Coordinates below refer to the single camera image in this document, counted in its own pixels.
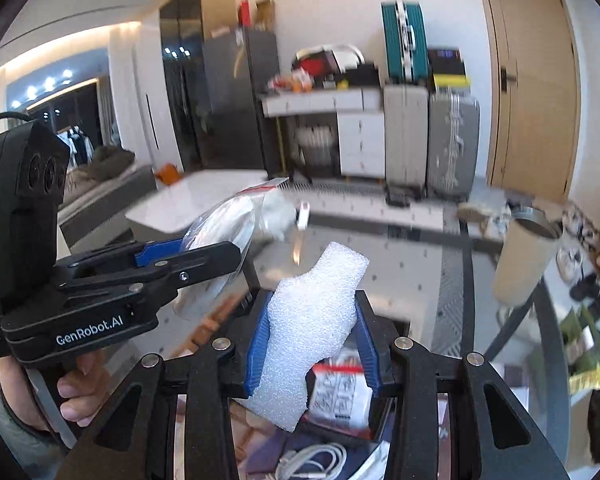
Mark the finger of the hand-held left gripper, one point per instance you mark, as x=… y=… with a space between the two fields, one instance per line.
x=205 y=260
x=155 y=254

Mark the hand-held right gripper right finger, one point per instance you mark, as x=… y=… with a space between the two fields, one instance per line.
x=375 y=355

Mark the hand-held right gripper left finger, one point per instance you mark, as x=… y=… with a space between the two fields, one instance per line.
x=257 y=350

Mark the clear zip bag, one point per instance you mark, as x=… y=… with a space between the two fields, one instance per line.
x=220 y=225

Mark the white packet with red print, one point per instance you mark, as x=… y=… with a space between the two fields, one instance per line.
x=340 y=390

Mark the white foam piece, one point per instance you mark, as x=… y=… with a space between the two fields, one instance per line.
x=305 y=320

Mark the person's left forearm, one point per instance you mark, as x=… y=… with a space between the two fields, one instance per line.
x=10 y=440

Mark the person's left hand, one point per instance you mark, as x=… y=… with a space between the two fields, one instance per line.
x=80 y=390

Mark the white marble coffee table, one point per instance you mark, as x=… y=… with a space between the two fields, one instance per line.
x=190 y=200

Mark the orange object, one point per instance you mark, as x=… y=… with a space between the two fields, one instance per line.
x=169 y=175

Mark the patterned floor rug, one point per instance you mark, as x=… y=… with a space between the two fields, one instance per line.
x=449 y=320

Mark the crumpled white plastic bag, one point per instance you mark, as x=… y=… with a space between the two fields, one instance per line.
x=280 y=215

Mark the grey sofa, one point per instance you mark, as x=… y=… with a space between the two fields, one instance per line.
x=100 y=185

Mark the printed table mat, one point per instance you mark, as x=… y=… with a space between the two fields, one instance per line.
x=252 y=452

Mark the small white device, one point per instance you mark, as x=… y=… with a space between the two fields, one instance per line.
x=303 y=215

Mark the hanging clothes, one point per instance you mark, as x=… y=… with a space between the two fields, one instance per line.
x=77 y=142

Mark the grey refrigerator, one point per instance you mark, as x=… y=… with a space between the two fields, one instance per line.
x=240 y=105

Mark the white basket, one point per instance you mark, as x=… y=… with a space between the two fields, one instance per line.
x=316 y=146

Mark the tall black cabinet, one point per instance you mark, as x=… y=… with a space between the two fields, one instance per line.
x=185 y=85

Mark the cream tumbler cup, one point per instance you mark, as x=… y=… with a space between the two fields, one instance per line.
x=522 y=260

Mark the white desk with drawers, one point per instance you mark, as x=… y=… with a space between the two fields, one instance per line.
x=350 y=125

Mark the snacks and fruit pile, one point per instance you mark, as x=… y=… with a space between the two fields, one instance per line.
x=292 y=81

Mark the green paper boxes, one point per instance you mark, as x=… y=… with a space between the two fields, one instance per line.
x=585 y=350

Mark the beige suitcase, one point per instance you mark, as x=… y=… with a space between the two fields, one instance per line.
x=405 y=140

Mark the scattered shoes group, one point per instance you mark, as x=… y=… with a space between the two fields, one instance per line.
x=585 y=280

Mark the silver suitcase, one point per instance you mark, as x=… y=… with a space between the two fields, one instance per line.
x=452 y=145

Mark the red and black bag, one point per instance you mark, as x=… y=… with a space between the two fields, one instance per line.
x=320 y=65

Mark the black handbag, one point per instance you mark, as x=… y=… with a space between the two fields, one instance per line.
x=365 y=74

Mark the red box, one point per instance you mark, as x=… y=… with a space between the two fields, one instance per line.
x=245 y=14

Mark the brown cardboard box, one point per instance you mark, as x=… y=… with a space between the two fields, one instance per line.
x=265 y=14

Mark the yellow and black box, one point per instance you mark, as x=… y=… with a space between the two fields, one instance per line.
x=449 y=82

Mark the teal suitcase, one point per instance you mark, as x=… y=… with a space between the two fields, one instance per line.
x=405 y=42

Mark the dark flat box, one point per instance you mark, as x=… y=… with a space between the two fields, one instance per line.
x=444 y=61

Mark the tan wooden door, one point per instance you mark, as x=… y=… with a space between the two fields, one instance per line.
x=530 y=85

